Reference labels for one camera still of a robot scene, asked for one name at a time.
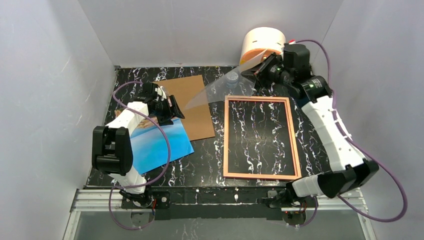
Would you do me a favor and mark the aluminium right side rail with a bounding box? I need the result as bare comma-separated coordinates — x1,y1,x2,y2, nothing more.
301,75,349,172

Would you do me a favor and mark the pink photo frame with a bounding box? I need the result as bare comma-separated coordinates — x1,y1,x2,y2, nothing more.
222,95,302,181

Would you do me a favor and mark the beach landscape photo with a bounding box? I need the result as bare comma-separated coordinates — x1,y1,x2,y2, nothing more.
130,117,194,174

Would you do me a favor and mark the brown cardboard backing board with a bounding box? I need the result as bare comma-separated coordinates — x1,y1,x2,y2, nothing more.
156,75,216,141

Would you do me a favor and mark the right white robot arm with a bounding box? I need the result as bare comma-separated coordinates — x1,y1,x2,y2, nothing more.
240,43,379,200

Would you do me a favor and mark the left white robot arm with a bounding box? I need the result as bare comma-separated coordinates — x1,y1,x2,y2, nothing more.
91,82,185,195

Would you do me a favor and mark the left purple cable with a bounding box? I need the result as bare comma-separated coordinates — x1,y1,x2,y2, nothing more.
108,81,172,231

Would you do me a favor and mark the aluminium rail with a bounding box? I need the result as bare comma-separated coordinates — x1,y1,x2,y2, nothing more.
301,75,349,172
63,189,376,240

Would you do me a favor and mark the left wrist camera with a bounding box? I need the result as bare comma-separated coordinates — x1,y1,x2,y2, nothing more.
156,86,168,102

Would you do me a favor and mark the round cream drawer cabinet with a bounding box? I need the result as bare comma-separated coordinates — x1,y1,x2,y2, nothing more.
238,27,286,72

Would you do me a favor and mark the aluminium front rail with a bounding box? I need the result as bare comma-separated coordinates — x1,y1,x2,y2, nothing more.
63,189,376,240

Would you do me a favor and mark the small blue white jar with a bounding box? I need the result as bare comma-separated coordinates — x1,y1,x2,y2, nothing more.
225,71,239,89

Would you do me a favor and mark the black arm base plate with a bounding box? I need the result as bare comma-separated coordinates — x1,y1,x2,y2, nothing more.
120,186,318,222

